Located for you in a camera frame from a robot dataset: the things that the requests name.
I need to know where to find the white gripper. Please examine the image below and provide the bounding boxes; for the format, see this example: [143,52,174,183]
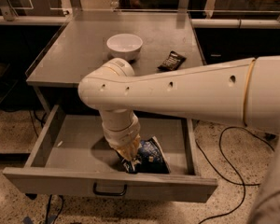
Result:
[102,117,140,161]

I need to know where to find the blue chip bag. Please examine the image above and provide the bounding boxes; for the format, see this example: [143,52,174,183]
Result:
[119,136,170,174]

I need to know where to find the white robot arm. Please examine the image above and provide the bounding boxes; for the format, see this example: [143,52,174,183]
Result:
[78,56,280,224]

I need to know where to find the grey open top drawer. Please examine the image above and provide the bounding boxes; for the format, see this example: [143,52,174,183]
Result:
[3,105,217,203]

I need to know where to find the black snack bag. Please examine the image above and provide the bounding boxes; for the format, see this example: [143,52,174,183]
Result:
[158,50,187,71]

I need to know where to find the white ceramic bowl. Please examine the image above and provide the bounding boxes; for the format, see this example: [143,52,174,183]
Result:
[106,34,143,61]

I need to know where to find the grey metal cabinet table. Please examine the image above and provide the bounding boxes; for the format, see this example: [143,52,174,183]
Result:
[25,10,209,123]

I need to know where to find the clear plastic bottle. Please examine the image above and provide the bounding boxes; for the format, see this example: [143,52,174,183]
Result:
[110,0,119,9]

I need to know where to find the black drawer handle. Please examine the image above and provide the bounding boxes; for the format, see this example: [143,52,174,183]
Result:
[92,183,128,197]

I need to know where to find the black cables under drawer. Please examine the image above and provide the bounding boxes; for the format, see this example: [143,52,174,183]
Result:
[44,194,65,224]

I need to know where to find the black floor cable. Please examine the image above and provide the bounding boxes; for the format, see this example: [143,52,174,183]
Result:
[194,126,275,224]

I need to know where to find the grey counter rail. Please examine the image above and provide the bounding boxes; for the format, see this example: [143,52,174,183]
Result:
[0,16,280,29]

